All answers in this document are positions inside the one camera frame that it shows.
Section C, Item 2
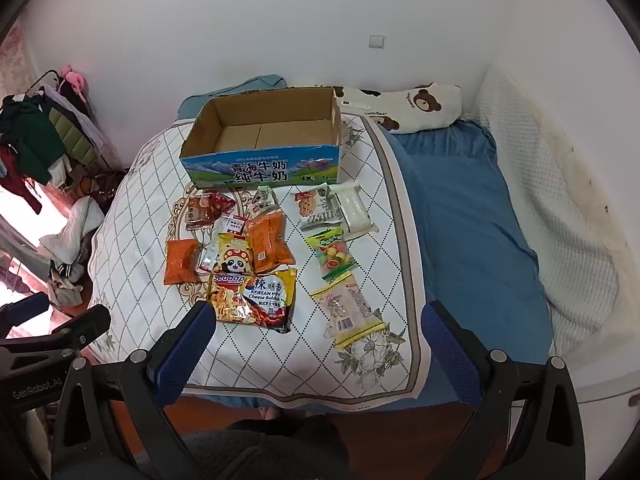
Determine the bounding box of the white padded bed bumper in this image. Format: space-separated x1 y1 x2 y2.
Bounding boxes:
470 65 626 401

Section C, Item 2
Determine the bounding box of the pink plush toy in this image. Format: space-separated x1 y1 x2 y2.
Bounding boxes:
60 65 87 92

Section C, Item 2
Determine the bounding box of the white bread packet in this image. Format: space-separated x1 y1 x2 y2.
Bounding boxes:
330 185 379 241

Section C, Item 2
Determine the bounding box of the blue bed sheet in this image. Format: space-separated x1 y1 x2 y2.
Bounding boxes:
380 120 553 406

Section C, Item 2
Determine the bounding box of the white garment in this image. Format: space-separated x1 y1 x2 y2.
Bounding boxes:
39 196 106 266

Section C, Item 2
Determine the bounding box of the small red white sachet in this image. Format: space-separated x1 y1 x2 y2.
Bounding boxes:
197 237 222 275

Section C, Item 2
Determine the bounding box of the cardboard box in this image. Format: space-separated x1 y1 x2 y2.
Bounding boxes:
180 86 345 192

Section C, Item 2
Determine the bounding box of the teal pillow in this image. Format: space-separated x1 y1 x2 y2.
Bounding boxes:
178 75 287 121

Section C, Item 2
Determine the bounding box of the small orange snack packet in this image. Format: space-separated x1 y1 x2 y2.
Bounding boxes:
164 239 201 286

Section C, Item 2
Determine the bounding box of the bear print pillow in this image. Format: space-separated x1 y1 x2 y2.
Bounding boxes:
332 83 463 134

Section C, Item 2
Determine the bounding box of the white cookie packet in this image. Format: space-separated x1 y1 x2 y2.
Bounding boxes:
293 183 331 217

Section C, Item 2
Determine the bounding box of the dark green jacket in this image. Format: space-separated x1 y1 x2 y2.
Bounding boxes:
0 97 68 186

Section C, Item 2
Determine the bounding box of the large orange snack packet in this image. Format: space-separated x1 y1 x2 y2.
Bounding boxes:
244 211 296 275

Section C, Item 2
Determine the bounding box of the clear yellow-edged snack packet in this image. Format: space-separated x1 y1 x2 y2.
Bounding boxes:
309 274 388 351

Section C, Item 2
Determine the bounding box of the yellow panda snack packet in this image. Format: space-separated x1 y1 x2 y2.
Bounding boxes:
215 231 257 281

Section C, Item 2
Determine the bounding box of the black clothes rack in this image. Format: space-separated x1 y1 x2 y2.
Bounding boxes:
0 69 126 196

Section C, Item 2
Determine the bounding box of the grey white snack packet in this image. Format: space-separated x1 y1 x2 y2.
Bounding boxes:
300 200 346 233

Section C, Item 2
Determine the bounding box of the olive padded vest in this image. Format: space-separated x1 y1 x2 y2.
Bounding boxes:
47 107 98 166

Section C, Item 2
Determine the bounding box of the colourful candy bag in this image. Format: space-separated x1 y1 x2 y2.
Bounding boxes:
306 226 355 281

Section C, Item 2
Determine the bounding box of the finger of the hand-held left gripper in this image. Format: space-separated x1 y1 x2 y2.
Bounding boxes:
27 303 112 354
0 291 51 339

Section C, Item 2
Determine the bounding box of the red clear snack packet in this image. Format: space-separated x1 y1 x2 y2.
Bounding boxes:
186 191 237 231

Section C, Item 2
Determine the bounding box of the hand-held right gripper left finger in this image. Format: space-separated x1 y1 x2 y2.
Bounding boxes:
50 301 218 480

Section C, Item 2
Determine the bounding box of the small green white packet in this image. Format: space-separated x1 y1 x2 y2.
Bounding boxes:
250 185 279 213

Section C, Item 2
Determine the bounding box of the white diamond-patterned quilt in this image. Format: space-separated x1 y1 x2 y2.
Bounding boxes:
87 110 433 408

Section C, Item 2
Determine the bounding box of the yellow instant noodle packet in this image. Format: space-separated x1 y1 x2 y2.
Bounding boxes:
206 267 298 335

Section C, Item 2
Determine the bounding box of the person's dark fleece clothing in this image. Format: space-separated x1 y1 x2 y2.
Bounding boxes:
185 415 351 480

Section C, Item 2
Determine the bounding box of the long red white snack packet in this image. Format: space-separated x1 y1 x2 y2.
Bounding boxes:
220 215 249 237

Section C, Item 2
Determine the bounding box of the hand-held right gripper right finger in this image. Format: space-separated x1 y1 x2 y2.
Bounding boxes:
420 301 586 480

